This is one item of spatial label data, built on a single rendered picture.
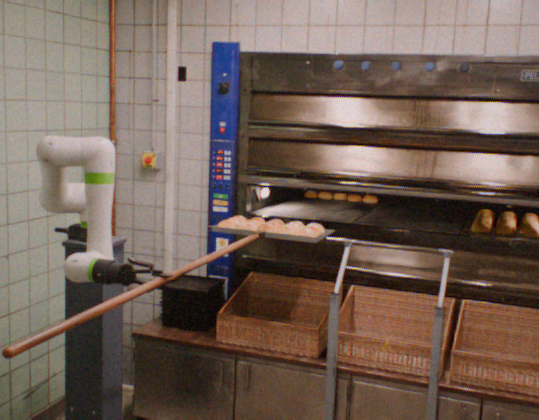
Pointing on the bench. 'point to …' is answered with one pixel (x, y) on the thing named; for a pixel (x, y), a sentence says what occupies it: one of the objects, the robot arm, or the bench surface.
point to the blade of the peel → (273, 234)
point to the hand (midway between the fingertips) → (162, 279)
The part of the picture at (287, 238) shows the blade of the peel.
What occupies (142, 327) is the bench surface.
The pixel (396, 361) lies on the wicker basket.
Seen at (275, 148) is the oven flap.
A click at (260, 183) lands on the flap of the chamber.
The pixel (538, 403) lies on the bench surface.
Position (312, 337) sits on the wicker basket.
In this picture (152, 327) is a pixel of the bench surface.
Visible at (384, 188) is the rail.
